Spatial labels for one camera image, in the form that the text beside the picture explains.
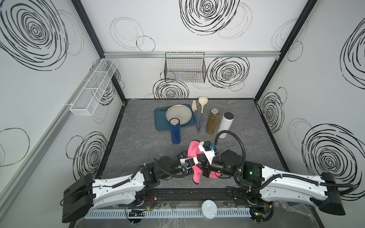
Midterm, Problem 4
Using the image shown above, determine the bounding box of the aluminium wall rail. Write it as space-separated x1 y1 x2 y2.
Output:
104 51 281 59

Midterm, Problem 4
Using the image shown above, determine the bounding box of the blue thermos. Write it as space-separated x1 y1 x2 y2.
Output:
169 118 181 144

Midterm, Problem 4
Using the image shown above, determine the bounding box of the white wire rack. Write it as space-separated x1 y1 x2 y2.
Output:
70 59 118 116

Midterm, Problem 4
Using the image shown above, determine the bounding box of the white thermos black lid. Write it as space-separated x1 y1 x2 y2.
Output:
218 112 234 133

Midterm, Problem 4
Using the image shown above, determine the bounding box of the pink microfiber cloth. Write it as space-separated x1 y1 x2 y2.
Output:
187 140 222 184

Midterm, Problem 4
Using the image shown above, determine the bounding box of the grey round plate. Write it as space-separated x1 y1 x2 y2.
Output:
165 104 193 125

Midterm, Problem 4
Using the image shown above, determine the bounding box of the teal plastic tray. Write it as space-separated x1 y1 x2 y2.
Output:
154 104 195 131

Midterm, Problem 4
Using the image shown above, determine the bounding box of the cream spatula blue handle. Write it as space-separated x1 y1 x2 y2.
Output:
191 100 200 132

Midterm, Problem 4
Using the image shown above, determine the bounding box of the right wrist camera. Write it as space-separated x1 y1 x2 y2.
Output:
198 141 218 164

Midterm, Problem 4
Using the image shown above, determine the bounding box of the cream ladle grey handle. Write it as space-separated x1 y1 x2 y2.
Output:
198 97 208 129

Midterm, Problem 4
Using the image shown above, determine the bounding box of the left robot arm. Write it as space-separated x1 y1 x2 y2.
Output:
61 154 198 223

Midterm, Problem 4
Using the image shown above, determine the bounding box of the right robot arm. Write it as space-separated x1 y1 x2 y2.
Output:
188 130 357 216

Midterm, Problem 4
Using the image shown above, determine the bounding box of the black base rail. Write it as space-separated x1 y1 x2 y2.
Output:
134 186 273 208

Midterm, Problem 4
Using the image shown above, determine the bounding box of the gold thermos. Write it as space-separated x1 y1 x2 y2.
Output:
206 108 220 135

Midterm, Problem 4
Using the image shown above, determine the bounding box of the white slotted cable duct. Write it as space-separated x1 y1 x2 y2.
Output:
85 208 251 219

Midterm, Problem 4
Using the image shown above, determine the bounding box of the white round cap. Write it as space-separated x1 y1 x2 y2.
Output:
201 200 218 219

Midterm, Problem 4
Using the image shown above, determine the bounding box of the black wire basket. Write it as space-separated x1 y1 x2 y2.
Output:
163 57 207 83

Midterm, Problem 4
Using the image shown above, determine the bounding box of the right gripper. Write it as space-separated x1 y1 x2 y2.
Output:
190 153 238 179

